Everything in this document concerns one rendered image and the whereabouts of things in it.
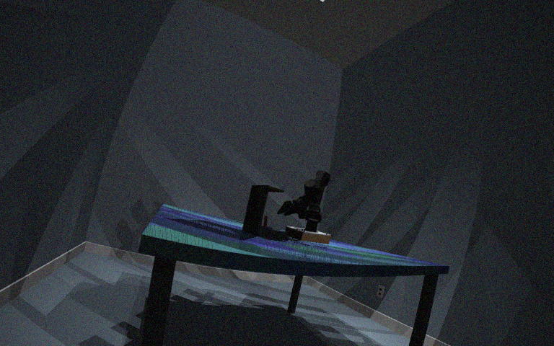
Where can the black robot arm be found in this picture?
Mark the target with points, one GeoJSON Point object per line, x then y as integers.
{"type": "Point", "coordinates": [314, 190]}

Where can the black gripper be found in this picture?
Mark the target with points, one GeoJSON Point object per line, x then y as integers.
{"type": "Point", "coordinates": [298, 206]}

